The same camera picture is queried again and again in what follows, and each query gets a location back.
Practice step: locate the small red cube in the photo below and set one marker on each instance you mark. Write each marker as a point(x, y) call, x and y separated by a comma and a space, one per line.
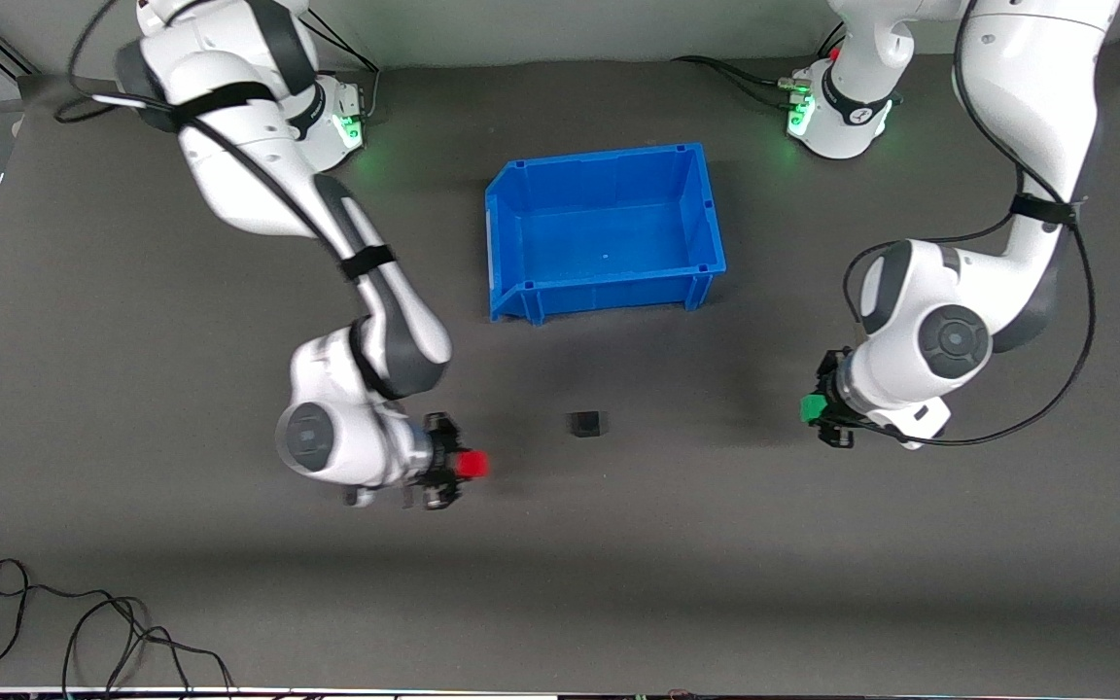
point(471, 464)

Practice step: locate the blue plastic storage bin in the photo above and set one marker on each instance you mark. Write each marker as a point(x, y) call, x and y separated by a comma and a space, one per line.
point(609, 243)

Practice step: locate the small green cube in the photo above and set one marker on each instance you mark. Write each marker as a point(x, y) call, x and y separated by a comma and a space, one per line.
point(812, 408)

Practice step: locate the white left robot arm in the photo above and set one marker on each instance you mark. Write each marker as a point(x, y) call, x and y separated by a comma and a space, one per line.
point(1027, 107)

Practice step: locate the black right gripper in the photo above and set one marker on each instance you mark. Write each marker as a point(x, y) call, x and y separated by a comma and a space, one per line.
point(437, 453)

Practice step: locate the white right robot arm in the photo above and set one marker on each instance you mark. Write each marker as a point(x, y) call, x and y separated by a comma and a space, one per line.
point(259, 165)

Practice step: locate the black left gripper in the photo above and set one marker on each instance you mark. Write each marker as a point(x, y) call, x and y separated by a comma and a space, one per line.
point(829, 387)

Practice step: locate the small black cube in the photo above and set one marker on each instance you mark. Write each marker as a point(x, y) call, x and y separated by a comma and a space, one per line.
point(585, 424)

